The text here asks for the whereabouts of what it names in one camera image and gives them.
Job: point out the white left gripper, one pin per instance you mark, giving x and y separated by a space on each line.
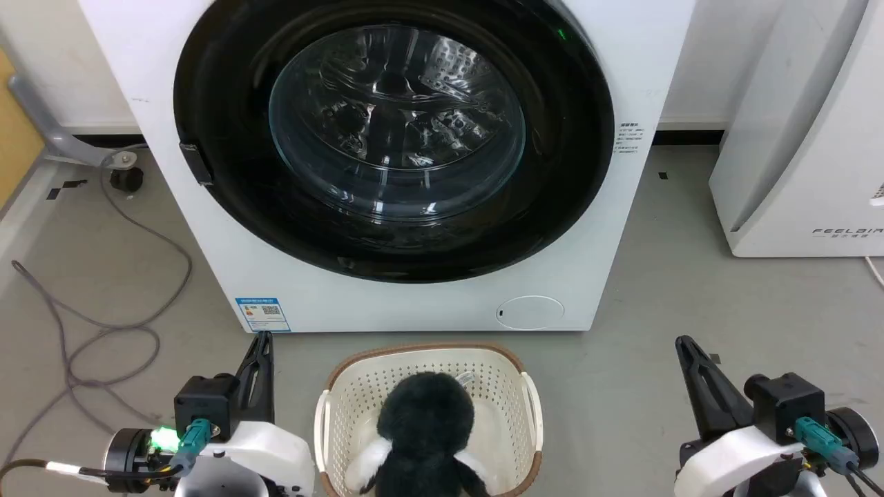
269 452

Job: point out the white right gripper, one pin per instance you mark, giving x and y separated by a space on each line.
732 462

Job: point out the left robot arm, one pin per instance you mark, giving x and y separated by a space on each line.
131 452

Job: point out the white front-load washing machine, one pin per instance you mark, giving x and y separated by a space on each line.
621 228

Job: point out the black round washer door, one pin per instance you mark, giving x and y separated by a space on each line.
228 90

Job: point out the blue energy label sticker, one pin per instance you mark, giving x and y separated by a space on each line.
263 314

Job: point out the cream perforated laundry basket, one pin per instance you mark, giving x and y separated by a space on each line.
359 400

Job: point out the black white plush penguin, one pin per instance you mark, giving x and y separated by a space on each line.
425 428

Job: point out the round white filter cover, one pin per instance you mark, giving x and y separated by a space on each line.
530 312

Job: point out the black caster wheel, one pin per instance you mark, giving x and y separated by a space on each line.
126 179

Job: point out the white air purifier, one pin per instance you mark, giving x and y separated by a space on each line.
808 159

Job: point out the small printed text label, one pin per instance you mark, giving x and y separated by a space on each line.
628 139

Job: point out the grey metal stand leg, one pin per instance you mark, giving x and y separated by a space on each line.
48 128

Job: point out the wooden board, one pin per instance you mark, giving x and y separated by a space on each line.
14 138

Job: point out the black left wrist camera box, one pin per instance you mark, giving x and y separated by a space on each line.
206 404

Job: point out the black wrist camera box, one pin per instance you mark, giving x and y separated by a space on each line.
206 404
787 404

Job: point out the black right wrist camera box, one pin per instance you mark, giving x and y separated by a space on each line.
787 404

